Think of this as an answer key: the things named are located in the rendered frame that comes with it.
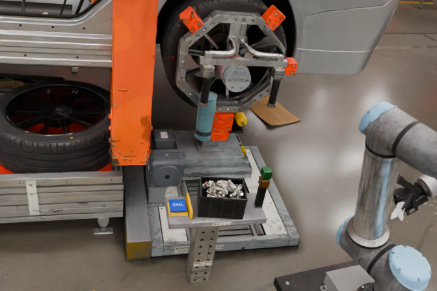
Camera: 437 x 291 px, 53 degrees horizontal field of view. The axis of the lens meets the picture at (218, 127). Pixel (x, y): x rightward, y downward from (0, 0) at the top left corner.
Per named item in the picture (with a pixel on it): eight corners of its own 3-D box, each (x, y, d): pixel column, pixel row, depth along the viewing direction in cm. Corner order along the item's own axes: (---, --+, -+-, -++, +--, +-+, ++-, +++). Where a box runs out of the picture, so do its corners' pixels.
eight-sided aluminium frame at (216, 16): (267, 106, 247) (289, 13, 218) (270, 113, 242) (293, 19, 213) (172, 106, 234) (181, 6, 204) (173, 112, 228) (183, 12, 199)
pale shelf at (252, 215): (255, 197, 205) (256, 192, 204) (265, 223, 192) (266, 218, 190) (164, 201, 195) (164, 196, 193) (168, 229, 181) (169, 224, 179)
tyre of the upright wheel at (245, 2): (294, 44, 257) (229, -44, 221) (309, 62, 238) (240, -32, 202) (209, 112, 272) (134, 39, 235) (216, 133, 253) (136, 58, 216)
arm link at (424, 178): (437, 178, 169) (421, 169, 178) (427, 184, 169) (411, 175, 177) (443, 196, 172) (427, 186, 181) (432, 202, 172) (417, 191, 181)
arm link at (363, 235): (364, 280, 164) (395, 138, 114) (331, 247, 176) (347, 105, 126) (393, 258, 169) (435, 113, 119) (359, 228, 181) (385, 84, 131)
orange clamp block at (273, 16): (268, 25, 220) (281, 12, 218) (273, 32, 214) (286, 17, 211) (259, 17, 217) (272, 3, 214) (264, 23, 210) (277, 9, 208)
